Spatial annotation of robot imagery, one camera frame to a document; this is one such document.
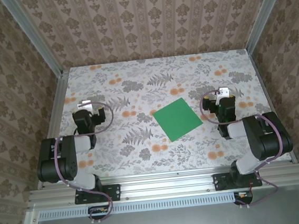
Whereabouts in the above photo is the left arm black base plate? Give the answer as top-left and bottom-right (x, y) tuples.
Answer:
(74, 183), (122, 206)

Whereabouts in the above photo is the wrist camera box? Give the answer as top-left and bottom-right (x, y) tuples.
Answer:
(217, 86), (231, 105)
(76, 99), (93, 111)

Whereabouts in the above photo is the black power connector box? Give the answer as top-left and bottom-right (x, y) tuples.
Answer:
(87, 204), (112, 220)
(233, 189), (255, 207)

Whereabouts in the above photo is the floral table cover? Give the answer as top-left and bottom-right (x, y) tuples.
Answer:
(40, 46), (293, 184)

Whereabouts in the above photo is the aluminium frame post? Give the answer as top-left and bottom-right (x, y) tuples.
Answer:
(239, 0), (293, 54)
(3, 0), (65, 80)

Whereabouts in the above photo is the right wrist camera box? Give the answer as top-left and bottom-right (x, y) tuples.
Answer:
(217, 86), (231, 105)

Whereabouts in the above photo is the green paper sheet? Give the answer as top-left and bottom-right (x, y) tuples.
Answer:
(150, 95), (205, 145)

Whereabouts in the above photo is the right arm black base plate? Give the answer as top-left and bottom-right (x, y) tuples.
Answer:
(212, 169), (263, 192)

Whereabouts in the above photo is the aluminium table side rail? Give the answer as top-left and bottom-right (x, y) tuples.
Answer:
(25, 68), (81, 190)
(246, 45), (298, 168)

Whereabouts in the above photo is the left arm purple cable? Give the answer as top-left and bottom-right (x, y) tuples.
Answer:
(47, 99), (124, 224)

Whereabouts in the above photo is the slotted grey cable duct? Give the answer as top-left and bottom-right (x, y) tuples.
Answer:
(38, 191), (238, 222)

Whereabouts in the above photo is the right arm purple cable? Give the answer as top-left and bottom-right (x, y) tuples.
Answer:
(198, 83), (290, 212)

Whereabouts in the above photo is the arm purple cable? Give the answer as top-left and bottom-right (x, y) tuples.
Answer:
(198, 83), (290, 212)
(47, 99), (124, 224)

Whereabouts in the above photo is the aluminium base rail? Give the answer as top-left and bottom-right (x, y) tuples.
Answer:
(25, 163), (299, 212)

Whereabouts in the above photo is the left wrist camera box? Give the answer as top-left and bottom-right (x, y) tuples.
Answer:
(76, 99), (93, 111)

